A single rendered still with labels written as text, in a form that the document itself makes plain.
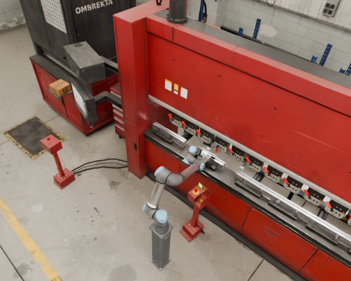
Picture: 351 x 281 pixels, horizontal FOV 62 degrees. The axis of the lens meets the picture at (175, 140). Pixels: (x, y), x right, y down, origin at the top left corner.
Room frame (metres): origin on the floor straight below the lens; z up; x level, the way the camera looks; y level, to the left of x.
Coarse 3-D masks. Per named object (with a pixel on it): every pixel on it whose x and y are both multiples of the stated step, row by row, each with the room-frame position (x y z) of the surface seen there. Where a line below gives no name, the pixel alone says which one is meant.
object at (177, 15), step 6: (174, 0) 2.68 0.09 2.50; (180, 0) 2.68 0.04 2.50; (174, 6) 2.68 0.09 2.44; (180, 6) 2.68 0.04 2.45; (204, 6) 2.71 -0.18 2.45; (174, 12) 2.68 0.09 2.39; (180, 12) 2.68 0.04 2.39; (204, 12) 2.73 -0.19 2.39; (168, 18) 2.69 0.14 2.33; (174, 18) 2.68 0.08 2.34; (180, 18) 2.68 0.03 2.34; (186, 18) 2.72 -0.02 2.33; (204, 18) 2.72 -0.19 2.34
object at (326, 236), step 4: (308, 224) 1.52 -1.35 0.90; (312, 224) 1.52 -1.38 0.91; (308, 228) 1.49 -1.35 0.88; (312, 228) 1.48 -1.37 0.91; (316, 228) 1.48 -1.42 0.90; (316, 232) 1.44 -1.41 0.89; (320, 232) 1.44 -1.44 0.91; (324, 232) 1.44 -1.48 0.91; (324, 236) 1.40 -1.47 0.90; (328, 236) 1.40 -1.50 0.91; (332, 236) 1.41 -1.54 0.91; (328, 240) 1.37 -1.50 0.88; (332, 240) 1.37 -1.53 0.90; (336, 240) 1.37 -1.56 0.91; (336, 244) 1.33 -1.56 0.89
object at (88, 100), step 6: (78, 84) 2.60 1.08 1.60; (72, 90) 2.68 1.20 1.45; (78, 90) 2.49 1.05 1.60; (84, 90) 2.54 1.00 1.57; (84, 96) 2.39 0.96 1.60; (90, 96) 2.44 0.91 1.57; (84, 102) 2.36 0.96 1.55; (90, 102) 2.39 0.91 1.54; (84, 108) 2.40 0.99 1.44; (90, 108) 2.35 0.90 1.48; (84, 114) 2.44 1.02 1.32; (90, 114) 2.35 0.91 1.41; (96, 114) 2.41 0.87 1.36; (90, 120) 2.34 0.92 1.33; (96, 120) 2.41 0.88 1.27; (90, 126) 2.33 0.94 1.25
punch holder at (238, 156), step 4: (232, 148) 2.10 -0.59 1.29; (236, 148) 2.07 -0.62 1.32; (236, 152) 2.07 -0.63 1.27; (240, 152) 2.04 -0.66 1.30; (244, 152) 2.02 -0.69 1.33; (232, 156) 2.08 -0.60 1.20; (236, 156) 2.06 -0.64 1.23; (240, 156) 2.04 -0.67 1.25; (244, 156) 2.03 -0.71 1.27; (240, 160) 2.03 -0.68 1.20
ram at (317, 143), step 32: (160, 64) 2.68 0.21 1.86; (192, 64) 2.45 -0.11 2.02; (224, 64) 2.27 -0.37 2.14; (160, 96) 2.68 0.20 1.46; (192, 96) 2.43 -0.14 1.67; (224, 96) 2.22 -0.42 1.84; (256, 96) 2.05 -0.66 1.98; (288, 96) 1.90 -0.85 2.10; (224, 128) 2.18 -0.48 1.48; (256, 128) 2.00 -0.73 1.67; (288, 128) 1.85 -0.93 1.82; (320, 128) 1.72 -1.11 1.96; (288, 160) 1.79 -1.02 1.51; (320, 160) 1.65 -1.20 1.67; (320, 192) 1.57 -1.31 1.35
